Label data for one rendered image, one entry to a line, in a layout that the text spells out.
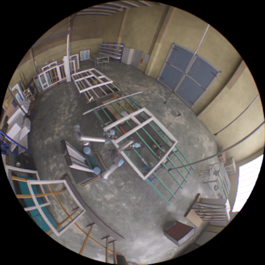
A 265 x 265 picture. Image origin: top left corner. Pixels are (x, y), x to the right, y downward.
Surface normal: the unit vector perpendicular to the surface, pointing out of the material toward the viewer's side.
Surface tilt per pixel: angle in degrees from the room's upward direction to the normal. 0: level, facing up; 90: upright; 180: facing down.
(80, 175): 0
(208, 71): 90
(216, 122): 90
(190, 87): 90
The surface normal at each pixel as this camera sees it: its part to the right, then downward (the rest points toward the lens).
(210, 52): -0.75, 0.47
